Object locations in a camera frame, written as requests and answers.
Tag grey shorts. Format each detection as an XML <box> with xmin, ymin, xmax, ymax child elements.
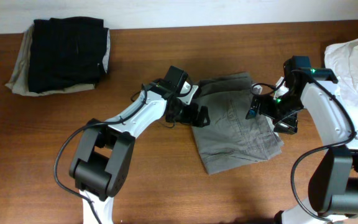
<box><xmin>192</xmin><ymin>72</ymin><xmax>284</xmax><ymax>175</ymax></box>

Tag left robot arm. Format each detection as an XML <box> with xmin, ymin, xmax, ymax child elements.
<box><xmin>69</xmin><ymin>82</ymin><xmax>209</xmax><ymax>223</ymax></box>

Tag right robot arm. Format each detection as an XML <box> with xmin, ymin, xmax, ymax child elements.
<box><xmin>246</xmin><ymin>67</ymin><xmax>358</xmax><ymax>223</ymax></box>

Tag black folded garment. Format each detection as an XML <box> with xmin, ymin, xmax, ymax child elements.
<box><xmin>27</xmin><ymin>17</ymin><xmax>110</xmax><ymax>93</ymax></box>

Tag beige folded garment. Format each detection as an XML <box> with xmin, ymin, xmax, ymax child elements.
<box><xmin>6</xmin><ymin>25</ymin><xmax>110</xmax><ymax>96</ymax></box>

